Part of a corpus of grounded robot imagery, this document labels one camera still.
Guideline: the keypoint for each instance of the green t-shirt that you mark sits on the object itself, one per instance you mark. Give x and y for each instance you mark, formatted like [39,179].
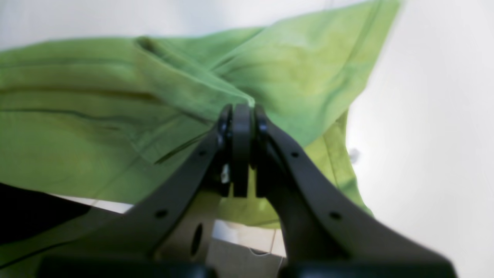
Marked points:
[111,118]

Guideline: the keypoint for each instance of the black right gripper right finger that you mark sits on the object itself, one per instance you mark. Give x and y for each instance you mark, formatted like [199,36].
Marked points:
[325,234]

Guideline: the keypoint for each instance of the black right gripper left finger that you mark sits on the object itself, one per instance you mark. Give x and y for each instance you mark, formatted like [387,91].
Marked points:
[165,235]

